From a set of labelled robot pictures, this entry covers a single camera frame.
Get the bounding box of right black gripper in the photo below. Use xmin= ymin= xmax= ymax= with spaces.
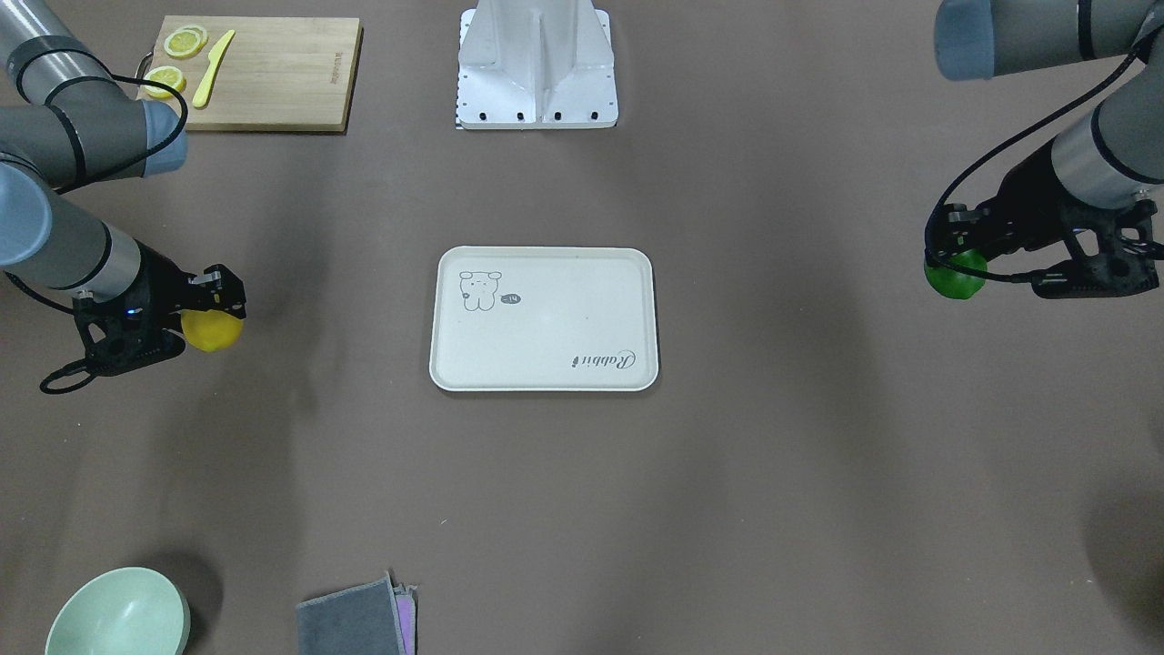
xmin=127 ymin=241 xmax=246 ymax=323

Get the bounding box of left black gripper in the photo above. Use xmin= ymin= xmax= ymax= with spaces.
xmin=931 ymin=141 xmax=1088 ymax=270

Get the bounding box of yellow lemon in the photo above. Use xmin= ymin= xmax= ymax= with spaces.
xmin=180 ymin=309 xmax=244 ymax=353

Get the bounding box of green lime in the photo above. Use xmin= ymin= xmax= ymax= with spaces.
xmin=924 ymin=250 xmax=987 ymax=301

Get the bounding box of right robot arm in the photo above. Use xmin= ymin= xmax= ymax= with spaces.
xmin=3 ymin=1 xmax=246 ymax=319

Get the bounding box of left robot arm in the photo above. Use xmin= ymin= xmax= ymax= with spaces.
xmin=924 ymin=1 xmax=1161 ymax=294

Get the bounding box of cream rabbit tray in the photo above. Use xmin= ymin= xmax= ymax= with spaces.
xmin=428 ymin=245 xmax=658 ymax=391

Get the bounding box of yellow plastic knife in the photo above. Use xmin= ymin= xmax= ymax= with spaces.
xmin=191 ymin=29 xmax=236 ymax=109

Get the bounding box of lemon slice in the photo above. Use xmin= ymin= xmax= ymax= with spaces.
xmin=142 ymin=65 xmax=187 ymax=100
xmin=163 ymin=24 xmax=210 ymax=60

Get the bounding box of wooden cutting board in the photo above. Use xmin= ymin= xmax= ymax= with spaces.
xmin=140 ymin=15 xmax=365 ymax=134

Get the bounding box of mint green bowl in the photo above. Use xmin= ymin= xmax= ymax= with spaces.
xmin=43 ymin=567 xmax=192 ymax=654

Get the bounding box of grey folded cloth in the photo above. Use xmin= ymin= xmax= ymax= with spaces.
xmin=296 ymin=575 xmax=418 ymax=654

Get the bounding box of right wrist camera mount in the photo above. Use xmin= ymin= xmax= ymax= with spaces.
xmin=40 ymin=289 xmax=186 ymax=396

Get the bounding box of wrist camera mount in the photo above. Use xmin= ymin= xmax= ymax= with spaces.
xmin=40 ymin=289 xmax=186 ymax=396
xmin=1030 ymin=199 xmax=1161 ymax=299

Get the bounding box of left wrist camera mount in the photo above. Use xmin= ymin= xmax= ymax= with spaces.
xmin=1030 ymin=199 xmax=1161 ymax=299

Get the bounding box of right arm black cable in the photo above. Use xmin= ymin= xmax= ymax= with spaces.
xmin=9 ymin=73 xmax=190 ymax=197

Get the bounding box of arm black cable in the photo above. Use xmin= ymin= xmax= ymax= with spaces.
xmin=9 ymin=73 xmax=190 ymax=197
xmin=924 ymin=27 xmax=1164 ymax=282

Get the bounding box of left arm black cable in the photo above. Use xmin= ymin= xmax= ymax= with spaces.
xmin=924 ymin=27 xmax=1164 ymax=282

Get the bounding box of white camera pillar mount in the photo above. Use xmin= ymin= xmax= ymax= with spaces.
xmin=455 ymin=1 xmax=619 ymax=130

